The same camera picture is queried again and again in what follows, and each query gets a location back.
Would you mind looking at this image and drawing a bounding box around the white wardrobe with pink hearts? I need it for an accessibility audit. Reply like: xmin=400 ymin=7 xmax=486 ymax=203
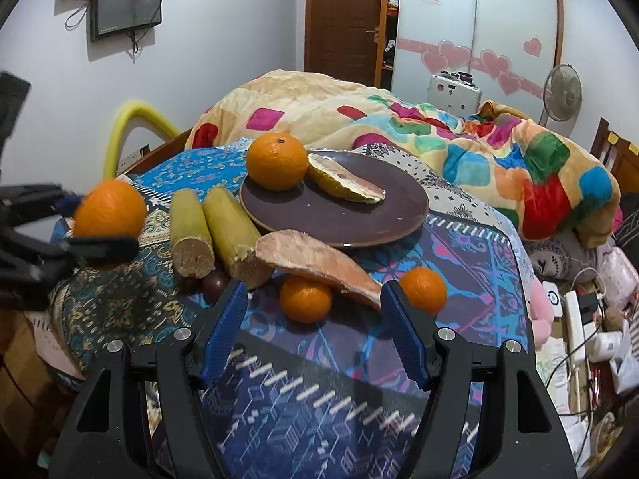
xmin=389 ymin=0 xmax=565 ymax=125

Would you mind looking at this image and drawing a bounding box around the sugarcane piece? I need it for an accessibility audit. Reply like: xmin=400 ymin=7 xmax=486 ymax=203
xmin=202 ymin=187 xmax=275 ymax=291
xmin=170 ymin=190 xmax=216 ymax=280

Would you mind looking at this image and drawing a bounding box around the small black wall monitor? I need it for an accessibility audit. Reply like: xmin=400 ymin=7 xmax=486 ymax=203
xmin=90 ymin=0 xmax=164 ymax=43

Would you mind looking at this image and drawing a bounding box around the large orange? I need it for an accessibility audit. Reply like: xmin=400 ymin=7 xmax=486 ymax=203
xmin=246 ymin=132 xmax=309 ymax=191
xmin=74 ymin=180 xmax=149 ymax=253

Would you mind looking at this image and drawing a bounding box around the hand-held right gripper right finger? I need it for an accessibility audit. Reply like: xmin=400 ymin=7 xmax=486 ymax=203
xmin=379 ymin=279 xmax=582 ymax=479

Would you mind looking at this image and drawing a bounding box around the large pomelo slice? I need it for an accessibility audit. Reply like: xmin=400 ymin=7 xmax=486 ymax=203
xmin=254 ymin=230 xmax=383 ymax=311

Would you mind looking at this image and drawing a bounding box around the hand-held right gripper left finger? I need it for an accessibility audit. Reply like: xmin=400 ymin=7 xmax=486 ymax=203
xmin=52 ymin=279 xmax=250 ymax=479

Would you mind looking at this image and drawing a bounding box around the white box device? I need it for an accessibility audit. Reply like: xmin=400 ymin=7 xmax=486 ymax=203
xmin=427 ymin=72 xmax=483 ymax=115

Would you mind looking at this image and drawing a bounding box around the colourful patchwork blanket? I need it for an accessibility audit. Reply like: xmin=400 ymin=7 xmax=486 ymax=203
xmin=192 ymin=70 xmax=622 ymax=249

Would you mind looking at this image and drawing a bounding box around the wooden chair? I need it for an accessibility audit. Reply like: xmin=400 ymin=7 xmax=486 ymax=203
xmin=589 ymin=117 xmax=639 ymax=203

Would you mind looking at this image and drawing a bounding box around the standing fan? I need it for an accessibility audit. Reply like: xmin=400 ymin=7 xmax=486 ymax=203
xmin=536 ymin=64 xmax=583 ymax=137

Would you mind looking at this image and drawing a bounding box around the brown wooden door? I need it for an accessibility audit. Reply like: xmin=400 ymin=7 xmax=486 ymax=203
xmin=304 ymin=0 xmax=390 ymax=88

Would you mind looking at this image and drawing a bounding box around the white power strip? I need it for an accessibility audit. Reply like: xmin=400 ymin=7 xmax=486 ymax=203
xmin=564 ymin=292 xmax=589 ymax=366

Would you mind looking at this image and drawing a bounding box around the dark purple fruit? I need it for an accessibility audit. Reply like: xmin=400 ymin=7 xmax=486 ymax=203
xmin=202 ymin=269 xmax=231 ymax=303

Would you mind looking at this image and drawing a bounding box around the small orange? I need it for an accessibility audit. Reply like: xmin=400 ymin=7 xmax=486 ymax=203
xmin=280 ymin=275 xmax=333 ymax=323
xmin=399 ymin=267 xmax=448 ymax=316

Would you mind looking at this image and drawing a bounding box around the cardboard box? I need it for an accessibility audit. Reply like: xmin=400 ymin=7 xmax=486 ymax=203
xmin=0 ymin=309 xmax=68 ymax=422

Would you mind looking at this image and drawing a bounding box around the grey printed pillow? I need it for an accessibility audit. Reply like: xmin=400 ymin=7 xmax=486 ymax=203
xmin=524 ymin=237 xmax=606 ymax=286

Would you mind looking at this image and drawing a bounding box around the small pomelo slice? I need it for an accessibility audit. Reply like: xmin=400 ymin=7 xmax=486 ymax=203
xmin=306 ymin=153 xmax=387 ymax=204

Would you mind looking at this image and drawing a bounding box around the yellow foam tube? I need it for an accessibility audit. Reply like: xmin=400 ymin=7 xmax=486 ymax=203
xmin=102 ymin=101 xmax=181 ymax=180

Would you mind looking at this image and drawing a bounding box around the pink plush toy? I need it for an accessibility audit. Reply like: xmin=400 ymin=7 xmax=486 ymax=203
xmin=526 ymin=274 xmax=556 ymax=351

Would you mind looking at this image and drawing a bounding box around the black monitor cable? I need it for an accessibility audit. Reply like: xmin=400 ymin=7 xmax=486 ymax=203
xmin=127 ymin=27 xmax=151 ymax=63

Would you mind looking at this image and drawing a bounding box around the pink bag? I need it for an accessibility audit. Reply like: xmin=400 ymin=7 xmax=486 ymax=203
xmin=599 ymin=247 xmax=639 ymax=310

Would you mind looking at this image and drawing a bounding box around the dark brown round plate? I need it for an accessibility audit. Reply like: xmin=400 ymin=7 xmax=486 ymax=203
xmin=240 ymin=150 xmax=430 ymax=249

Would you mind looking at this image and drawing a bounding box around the wooden bed frame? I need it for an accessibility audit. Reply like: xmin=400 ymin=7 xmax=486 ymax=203
xmin=117 ymin=127 xmax=194 ymax=176

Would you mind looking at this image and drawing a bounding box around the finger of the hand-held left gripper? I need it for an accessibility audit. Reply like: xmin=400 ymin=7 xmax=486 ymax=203
xmin=4 ymin=184 xmax=85 ymax=225
xmin=30 ymin=236 xmax=141 ymax=280

